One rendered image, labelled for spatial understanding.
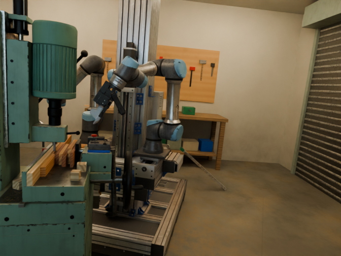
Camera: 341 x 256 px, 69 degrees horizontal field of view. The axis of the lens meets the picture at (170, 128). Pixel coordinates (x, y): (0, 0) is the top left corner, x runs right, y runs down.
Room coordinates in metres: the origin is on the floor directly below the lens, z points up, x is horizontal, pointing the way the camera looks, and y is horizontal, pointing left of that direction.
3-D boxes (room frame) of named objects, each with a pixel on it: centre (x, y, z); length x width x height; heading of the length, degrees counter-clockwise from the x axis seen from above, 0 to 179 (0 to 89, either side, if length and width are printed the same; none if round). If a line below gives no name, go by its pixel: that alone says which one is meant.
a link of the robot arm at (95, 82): (1.96, 0.61, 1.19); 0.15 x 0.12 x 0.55; 4
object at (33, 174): (1.12, 0.55, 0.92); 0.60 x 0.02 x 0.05; 13
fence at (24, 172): (1.12, 0.57, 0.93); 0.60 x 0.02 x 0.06; 13
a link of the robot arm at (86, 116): (1.84, 0.60, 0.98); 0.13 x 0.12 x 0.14; 4
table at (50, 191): (1.15, 0.42, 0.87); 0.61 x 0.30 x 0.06; 13
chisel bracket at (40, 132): (1.11, 0.55, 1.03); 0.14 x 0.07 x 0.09; 103
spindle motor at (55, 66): (1.11, 0.53, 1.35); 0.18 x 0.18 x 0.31
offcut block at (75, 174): (0.93, 0.35, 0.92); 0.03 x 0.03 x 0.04; 8
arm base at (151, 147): (1.74, 0.11, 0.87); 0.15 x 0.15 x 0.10
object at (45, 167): (1.21, 0.55, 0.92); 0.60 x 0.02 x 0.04; 13
